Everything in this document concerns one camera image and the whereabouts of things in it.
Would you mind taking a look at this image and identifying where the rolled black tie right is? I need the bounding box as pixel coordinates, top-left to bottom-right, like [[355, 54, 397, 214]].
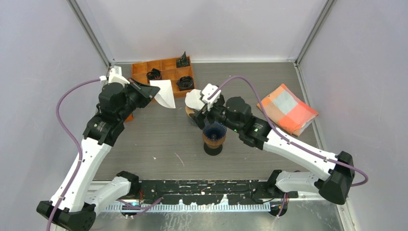
[[176, 76, 194, 91]]

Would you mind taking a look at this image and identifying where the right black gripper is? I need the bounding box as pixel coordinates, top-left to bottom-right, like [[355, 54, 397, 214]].
[[189, 97, 242, 134]]

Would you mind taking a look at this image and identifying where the dark wooden dripper ring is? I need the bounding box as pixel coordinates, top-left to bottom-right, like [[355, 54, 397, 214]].
[[203, 134, 227, 150]]

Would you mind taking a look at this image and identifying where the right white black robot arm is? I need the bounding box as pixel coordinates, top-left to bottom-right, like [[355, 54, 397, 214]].
[[185, 96, 355, 205]]

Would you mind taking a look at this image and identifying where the black round base disc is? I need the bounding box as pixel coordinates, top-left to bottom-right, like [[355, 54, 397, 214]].
[[204, 143, 223, 156]]

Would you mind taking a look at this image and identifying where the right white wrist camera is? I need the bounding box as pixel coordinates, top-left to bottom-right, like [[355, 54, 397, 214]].
[[200, 83, 221, 111]]

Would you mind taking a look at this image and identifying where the orange grey folded cloth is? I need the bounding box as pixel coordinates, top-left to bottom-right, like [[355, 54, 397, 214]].
[[257, 84, 319, 137]]

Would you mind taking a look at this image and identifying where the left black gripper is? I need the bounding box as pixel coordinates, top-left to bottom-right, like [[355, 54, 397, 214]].
[[118, 77, 160, 122]]

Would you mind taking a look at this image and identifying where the purple cable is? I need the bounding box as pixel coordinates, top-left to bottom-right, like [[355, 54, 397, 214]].
[[46, 78, 163, 231], [217, 75, 370, 219]]

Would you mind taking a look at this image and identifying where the rolled black tie middle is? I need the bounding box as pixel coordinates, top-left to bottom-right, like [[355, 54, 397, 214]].
[[146, 68, 162, 81]]

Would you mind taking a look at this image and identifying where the white paper coffee filter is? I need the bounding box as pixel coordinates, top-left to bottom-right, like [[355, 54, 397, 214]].
[[185, 89, 205, 111]]

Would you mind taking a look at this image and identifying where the orange filter holder box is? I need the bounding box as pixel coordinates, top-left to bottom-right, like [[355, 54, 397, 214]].
[[125, 113, 134, 123]]

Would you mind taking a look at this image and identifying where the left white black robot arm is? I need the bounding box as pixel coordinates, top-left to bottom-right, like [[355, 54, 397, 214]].
[[37, 79, 160, 231]]

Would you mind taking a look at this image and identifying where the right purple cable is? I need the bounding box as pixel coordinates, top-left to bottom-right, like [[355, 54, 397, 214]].
[[217, 75, 370, 219]]

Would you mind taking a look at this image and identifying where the rolled black tie back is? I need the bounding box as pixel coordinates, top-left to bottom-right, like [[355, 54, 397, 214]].
[[176, 52, 190, 68]]

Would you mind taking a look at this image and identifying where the orange wooden compartment tray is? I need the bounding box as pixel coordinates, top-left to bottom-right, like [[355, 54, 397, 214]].
[[131, 57, 196, 98]]

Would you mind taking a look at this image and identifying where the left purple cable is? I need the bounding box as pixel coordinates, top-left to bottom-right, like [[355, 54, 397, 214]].
[[46, 78, 163, 231]]

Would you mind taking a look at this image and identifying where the rolled black tie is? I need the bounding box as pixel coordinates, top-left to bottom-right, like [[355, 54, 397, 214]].
[[176, 76, 194, 91], [146, 68, 162, 81], [176, 52, 190, 68]]

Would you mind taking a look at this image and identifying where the blue glass dripper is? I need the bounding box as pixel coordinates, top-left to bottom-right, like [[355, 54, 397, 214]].
[[202, 122, 227, 141]]

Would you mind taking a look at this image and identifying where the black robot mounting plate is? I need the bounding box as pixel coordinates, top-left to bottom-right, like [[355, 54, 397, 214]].
[[135, 180, 284, 205]]

